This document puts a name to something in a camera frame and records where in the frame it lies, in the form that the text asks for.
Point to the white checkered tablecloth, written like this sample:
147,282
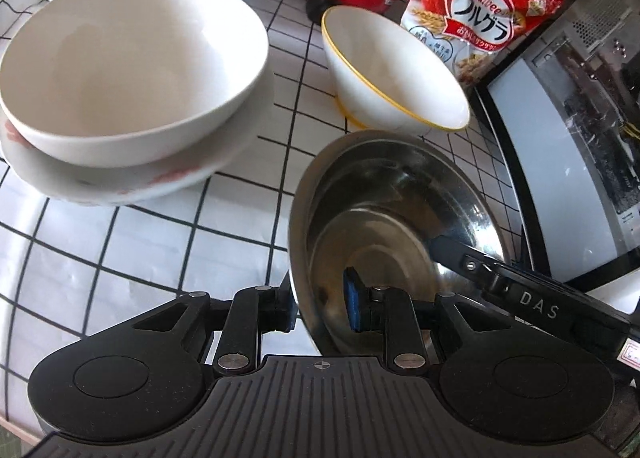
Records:
150,248

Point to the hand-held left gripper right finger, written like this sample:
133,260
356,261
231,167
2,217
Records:
353,303

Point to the large white bowl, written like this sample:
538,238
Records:
125,62

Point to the white plate with red print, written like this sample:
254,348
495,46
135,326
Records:
155,182

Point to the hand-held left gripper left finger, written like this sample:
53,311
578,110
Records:
286,310

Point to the red cereal bag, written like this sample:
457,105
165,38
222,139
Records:
480,2

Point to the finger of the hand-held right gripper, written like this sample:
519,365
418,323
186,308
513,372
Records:
457,253

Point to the stainless steel bowl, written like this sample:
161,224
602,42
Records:
390,198

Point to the white bowl with yellow rim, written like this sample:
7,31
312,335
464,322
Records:
380,67

